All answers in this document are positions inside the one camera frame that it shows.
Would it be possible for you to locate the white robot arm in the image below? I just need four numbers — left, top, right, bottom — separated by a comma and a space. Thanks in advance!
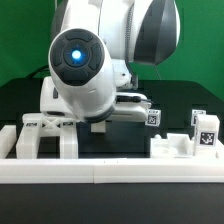
40, 0, 180, 123

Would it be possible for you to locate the white chair seat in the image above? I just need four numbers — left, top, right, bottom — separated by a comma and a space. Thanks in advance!
150, 133, 193, 159

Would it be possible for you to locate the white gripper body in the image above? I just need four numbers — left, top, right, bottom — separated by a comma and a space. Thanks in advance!
40, 77, 151, 122

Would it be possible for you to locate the white chair back frame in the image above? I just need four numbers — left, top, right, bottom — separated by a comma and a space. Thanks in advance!
16, 113, 78, 159

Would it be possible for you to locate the white U-shaped fence frame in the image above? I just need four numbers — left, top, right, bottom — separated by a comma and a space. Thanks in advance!
0, 125, 224, 184

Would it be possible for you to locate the black cable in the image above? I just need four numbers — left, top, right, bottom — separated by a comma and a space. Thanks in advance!
26, 64, 51, 80

